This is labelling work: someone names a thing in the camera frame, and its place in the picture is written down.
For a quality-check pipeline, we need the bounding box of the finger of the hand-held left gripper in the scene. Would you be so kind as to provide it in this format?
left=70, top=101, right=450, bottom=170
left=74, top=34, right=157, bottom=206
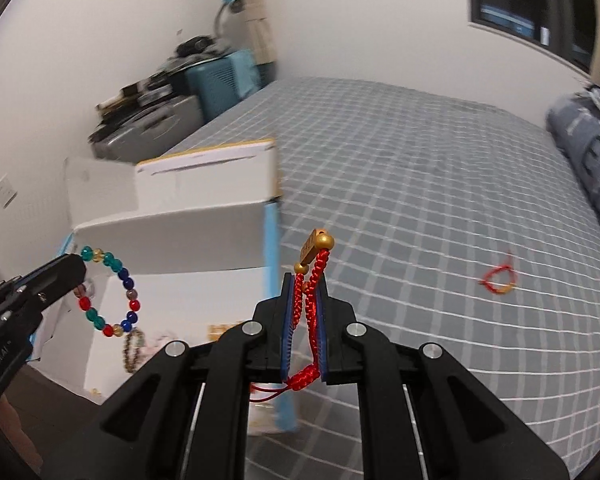
left=0, top=254, right=87, bottom=346

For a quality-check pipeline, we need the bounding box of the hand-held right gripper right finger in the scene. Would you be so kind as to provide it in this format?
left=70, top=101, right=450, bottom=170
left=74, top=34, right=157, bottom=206
left=316, top=280, right=568, bottom=480

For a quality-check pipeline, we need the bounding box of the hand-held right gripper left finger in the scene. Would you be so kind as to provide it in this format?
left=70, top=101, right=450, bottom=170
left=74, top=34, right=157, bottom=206
left=42, top=272, right=296, bottom=480

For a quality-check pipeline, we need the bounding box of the red cord bracelet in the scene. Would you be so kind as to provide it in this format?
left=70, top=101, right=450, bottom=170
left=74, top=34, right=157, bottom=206
left=250, top=230, right=335, bottom=403
left=480, top=255, right=521, bottom=297

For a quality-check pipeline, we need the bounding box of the multicolour bead bracelet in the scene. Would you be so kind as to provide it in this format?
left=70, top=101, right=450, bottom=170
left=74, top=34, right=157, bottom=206
left=75, top=246, right=142, bottom=338

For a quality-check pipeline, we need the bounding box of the brown bead bracelet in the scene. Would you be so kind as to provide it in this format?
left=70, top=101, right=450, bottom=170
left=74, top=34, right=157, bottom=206
left=122, top=330, right=147, bottom=373

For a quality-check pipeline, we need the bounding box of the pink bead bracelet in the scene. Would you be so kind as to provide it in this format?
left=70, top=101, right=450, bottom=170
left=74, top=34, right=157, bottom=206
left=142, top=332, right=173, bottom=356

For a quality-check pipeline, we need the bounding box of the blue and white cardboard box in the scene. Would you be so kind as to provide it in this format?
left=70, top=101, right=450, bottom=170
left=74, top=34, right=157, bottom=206
left=32, top=139, right=301, bottom=433

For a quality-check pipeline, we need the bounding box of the grey checked bed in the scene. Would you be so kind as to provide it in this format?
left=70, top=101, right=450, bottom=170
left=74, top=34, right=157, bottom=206
left=165, top=77, right=600, bottom=480

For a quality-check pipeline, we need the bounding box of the grey suitcase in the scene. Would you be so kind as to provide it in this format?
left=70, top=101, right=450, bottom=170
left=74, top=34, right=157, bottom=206
left=91, top=95, right=203, bottom=161

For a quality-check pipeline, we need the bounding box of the teal suitcase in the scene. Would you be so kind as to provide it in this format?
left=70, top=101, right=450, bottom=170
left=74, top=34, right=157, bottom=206
left=185, top=50, right=263, bottom=123

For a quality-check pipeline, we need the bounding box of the black bag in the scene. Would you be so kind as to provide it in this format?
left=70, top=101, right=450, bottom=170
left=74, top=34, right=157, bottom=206
left=175, top=35, right=221, bottom=58

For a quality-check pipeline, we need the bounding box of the folded blue patterned duvet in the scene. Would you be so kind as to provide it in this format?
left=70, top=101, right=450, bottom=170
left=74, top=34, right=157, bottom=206
left=545, top=91, right=600, bottom=251

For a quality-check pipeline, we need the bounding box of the blue desk lamp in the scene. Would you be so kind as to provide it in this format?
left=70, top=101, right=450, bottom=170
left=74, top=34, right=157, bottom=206
left=212, top=0, right=246, bottom=41

